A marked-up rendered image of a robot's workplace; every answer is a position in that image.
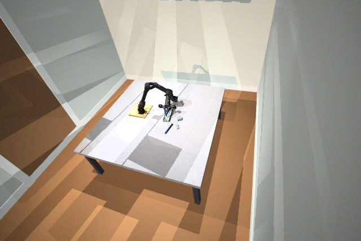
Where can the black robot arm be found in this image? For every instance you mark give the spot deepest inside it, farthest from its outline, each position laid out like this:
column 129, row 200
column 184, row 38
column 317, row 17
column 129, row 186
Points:
column 147, row 87

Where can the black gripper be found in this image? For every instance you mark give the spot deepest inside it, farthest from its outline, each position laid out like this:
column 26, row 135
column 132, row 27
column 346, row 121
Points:
column 167, row 104

